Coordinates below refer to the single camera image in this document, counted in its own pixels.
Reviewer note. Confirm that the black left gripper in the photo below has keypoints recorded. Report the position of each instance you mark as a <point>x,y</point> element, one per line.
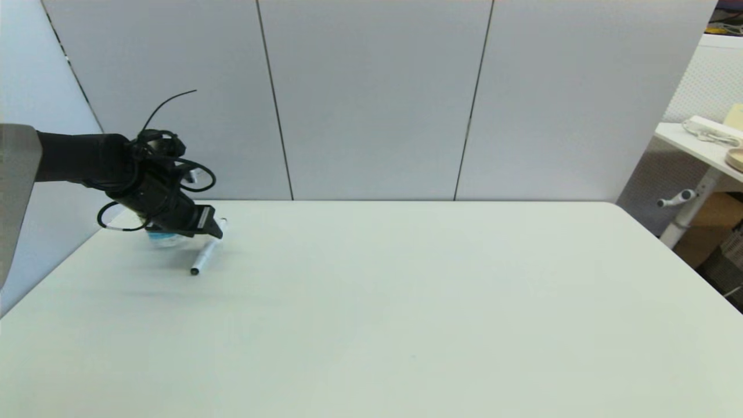
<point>188,219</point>

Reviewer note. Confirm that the white marker with black ends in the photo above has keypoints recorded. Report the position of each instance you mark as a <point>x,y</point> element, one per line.
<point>203,258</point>

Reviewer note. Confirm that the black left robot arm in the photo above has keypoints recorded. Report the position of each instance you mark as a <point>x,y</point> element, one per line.
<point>75,159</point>

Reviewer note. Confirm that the clear water bottle blue label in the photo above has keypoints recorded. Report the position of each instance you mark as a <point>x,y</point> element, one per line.
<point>165,238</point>

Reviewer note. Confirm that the white side table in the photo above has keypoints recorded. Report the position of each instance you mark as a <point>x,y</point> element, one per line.
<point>694,148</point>

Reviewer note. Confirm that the white power strip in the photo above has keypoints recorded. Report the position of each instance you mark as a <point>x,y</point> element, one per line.
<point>705,126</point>

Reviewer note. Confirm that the brown cardboard box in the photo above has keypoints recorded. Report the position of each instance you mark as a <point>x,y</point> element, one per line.
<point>718,216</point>

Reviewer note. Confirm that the white perforated partition panel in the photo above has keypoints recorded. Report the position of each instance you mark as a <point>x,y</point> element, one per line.
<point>705,81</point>

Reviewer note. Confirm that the black mesh crate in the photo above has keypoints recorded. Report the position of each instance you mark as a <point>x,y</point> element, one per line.
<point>727,267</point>

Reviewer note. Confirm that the beige wooden bowl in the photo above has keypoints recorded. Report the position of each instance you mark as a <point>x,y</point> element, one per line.
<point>736,159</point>

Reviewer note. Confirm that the pale yellow box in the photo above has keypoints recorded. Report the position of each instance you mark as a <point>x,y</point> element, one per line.
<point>735,117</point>

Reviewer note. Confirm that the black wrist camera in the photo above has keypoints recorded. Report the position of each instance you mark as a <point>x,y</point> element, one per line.
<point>165,145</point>

